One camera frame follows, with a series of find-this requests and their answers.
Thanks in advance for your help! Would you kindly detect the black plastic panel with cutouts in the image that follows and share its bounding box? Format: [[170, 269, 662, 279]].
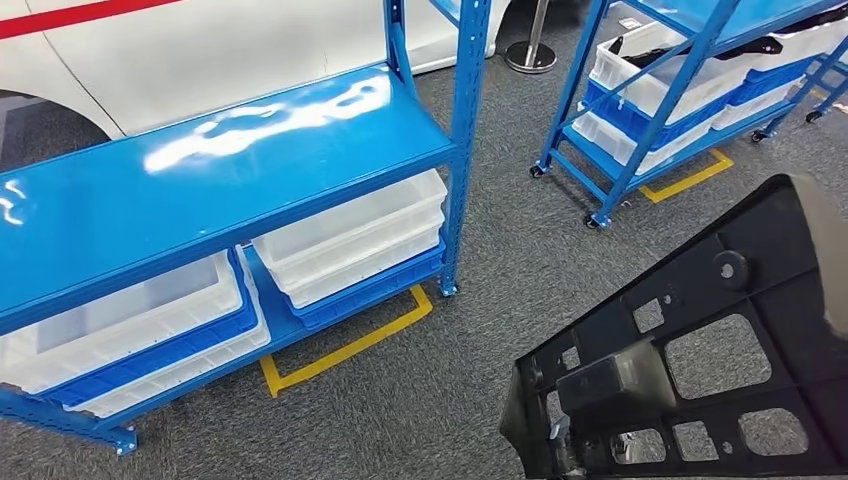
[[608, 33, 785, 71], [500, 173, 848, 480], [771, 3, 848, 36]]

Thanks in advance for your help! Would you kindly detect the blue metal shelf rack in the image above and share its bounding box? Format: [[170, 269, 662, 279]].
[[0, 0, 495, 458]]

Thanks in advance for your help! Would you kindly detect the blue wheeled shelf rack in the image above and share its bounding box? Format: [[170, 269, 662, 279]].
[[804, 52, 848, 125], [528, 0, 848, 231]]

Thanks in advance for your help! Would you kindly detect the white plastic bin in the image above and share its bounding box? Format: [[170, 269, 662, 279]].
[[588, 23, 753, 126], [251, 168, 449, 276], [570, 109, 715, 176], [264, 215, 446, 311], [712, 79, 806, 132], [66, 246, 273, 420], [0, 250, 245, 397], [741, 9, 848, 74]]

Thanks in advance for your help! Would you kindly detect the steel stanchion with round base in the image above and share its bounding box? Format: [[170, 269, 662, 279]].
[[504, 0, 558, 74]]

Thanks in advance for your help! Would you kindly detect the yellow floor tape marking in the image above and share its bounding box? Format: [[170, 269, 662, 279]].
[[639, 148, 735, 205]]

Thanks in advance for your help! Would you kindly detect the white car with red stripe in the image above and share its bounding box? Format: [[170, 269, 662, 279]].
[[0, 0, 511, 140]]

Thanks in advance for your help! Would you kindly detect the pale blurred robot shell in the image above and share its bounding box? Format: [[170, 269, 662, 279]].
[[788, 173, 848, 340]]

